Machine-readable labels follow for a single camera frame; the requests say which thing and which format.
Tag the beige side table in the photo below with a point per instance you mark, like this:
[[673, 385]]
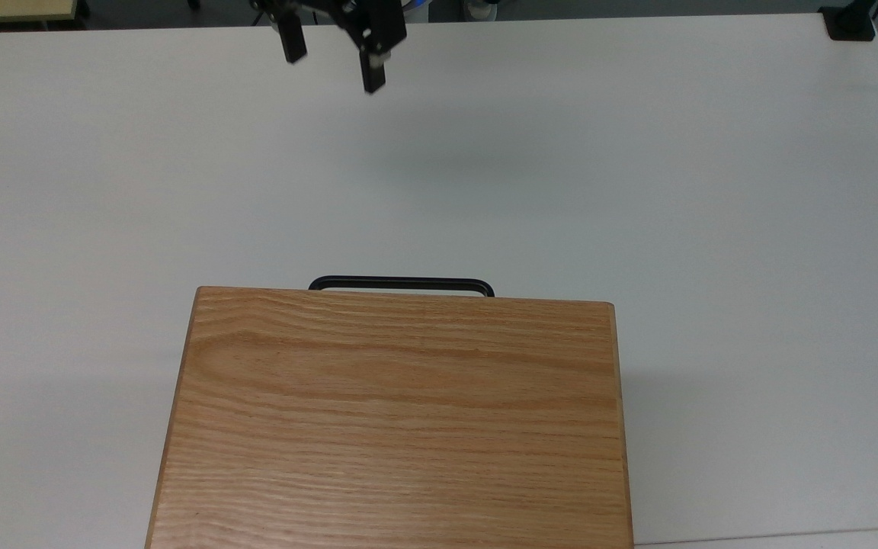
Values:
[[8, 9]]

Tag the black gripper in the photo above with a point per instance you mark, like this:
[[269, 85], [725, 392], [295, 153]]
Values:
[[378, 19]]

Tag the black table clamp mount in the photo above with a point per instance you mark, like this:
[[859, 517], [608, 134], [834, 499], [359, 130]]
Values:
[[849, 23]]

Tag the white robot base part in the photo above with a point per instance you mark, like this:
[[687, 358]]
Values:
[[481, 8]]

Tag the oak wooden drawer cabinet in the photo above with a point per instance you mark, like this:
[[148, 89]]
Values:
[[401, 427]]

